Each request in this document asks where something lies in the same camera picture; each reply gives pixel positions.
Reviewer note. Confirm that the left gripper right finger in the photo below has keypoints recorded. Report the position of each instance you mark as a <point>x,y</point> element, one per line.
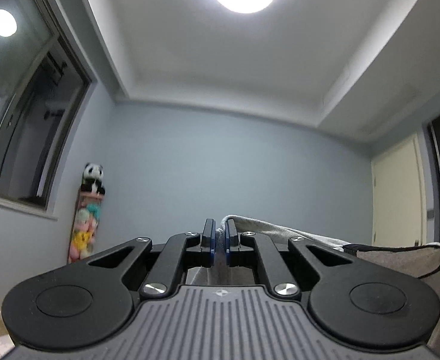
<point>354,302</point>

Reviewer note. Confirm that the cream door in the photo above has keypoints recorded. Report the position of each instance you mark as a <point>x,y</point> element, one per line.
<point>399,196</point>

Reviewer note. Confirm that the dark framed window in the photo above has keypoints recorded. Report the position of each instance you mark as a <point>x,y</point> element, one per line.
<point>42,85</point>

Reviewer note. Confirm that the panda plush toy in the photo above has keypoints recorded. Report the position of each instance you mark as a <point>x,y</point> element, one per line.
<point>92,179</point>

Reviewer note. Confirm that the grey t-shirt black collar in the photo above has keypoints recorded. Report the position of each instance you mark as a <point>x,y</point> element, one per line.
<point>421,262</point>

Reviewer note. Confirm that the plush toy storage column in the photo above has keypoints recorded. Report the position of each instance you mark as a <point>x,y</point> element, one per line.
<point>85,223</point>

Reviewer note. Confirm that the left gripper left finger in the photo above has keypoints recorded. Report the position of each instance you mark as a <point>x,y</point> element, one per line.
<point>86,302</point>

